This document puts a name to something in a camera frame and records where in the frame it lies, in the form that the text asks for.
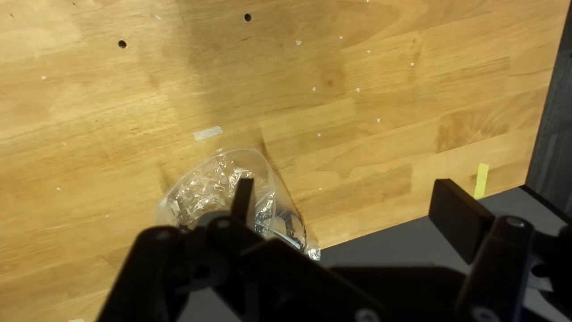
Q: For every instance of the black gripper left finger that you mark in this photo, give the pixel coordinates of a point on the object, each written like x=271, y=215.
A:
x=258, y=279

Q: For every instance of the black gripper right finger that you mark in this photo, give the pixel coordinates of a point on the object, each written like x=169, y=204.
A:
x=503, y=254

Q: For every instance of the clear plastic bag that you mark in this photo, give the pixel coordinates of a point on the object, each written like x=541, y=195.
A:
x=246, y=179

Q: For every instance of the grey tape strip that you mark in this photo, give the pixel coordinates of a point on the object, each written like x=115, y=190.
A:
x=208, y=132

